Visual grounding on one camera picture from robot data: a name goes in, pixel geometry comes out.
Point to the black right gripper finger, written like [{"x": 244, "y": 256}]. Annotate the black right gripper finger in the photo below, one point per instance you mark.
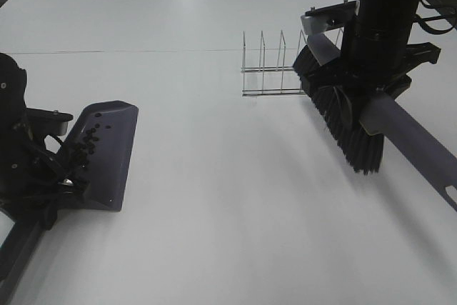
[{"x": 349, "y": 103}]

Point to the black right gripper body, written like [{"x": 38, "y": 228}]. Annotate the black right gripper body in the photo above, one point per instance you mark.
[{"x": 340, "y": 72}]

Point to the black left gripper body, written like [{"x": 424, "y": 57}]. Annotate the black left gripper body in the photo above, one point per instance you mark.
[{"x": 36, "y": 183}]

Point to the pile of coffee beans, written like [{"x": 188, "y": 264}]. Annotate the pile of coffee beans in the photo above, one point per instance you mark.
[{"x": 86, "y": 142}]

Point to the purple plastic dustpan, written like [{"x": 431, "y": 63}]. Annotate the purple plastic dustpan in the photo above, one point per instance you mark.
[{"x": 106, "y": 185}]

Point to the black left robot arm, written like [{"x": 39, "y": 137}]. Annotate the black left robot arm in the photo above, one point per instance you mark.
[{"x": 14, "y": 122}]

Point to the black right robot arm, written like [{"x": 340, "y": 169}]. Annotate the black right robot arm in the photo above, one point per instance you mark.
[{"x": 357, "y": 48}]

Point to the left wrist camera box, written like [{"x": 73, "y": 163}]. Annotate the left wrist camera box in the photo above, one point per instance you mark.
[{"x": 44, "y": 123}]

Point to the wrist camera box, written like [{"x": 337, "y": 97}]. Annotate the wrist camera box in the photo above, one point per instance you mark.
[
  {"x": 44, "y": 123},
  {"x": 319, "y": 20}
]

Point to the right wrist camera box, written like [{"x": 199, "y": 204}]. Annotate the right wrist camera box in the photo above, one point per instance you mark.
[{"x": 319, "y": 20}]

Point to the metal wire rack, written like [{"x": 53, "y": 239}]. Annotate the metal wire rack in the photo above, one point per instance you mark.
[{"x": 269, "y": 71}]

